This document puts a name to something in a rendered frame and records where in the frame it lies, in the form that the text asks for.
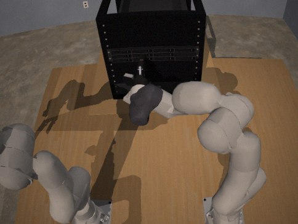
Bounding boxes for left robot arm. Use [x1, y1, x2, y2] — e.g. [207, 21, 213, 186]
[0, 123, 110, 224]

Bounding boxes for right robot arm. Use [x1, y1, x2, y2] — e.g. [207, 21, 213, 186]
[123, 81, 267, 224]

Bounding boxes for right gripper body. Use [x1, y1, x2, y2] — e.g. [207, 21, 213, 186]
[132, 71, 149, 86]

